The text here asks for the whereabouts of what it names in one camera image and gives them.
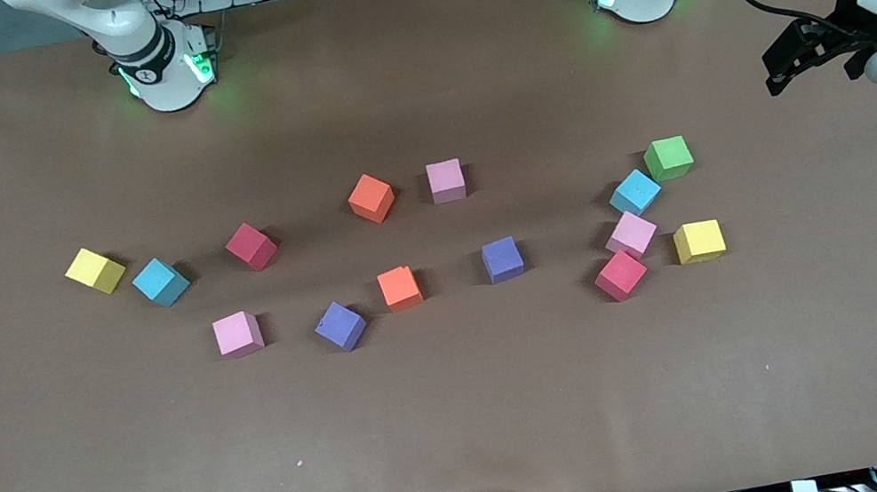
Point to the purple foam cube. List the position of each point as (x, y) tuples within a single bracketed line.
[(339, 324), (502, 257)]

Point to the orange foam cube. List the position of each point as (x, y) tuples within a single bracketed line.
[(370, 195), (399, 286)]

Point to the red foam cube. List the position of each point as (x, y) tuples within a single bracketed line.
[(249, 245), (619, 274)]

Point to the paper table cover sheet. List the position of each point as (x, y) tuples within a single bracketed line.
[(468, 412)]

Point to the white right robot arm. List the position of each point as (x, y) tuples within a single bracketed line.
[(158, 61)]

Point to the blue foam cube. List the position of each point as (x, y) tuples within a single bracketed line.
[(634, 191), (157, 279)]

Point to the yellow foam cube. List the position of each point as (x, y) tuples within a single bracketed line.
[(93, 269), (698, 239)]

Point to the green foam cube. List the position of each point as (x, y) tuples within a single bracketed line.
[(667, 156)]

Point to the pink foam cube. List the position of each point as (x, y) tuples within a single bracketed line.
[(445, 177), (236, 333), (632, 233)]

